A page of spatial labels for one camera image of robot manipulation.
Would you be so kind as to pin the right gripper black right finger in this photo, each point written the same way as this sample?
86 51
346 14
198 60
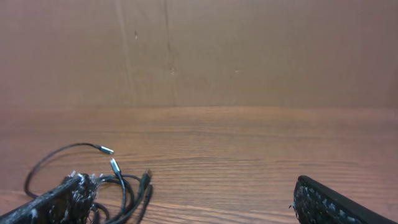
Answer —
315 203

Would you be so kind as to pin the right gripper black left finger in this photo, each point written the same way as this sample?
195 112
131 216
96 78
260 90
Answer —
70 202

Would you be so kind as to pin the thin black cable silver plugs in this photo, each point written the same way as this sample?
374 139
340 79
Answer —
128 198

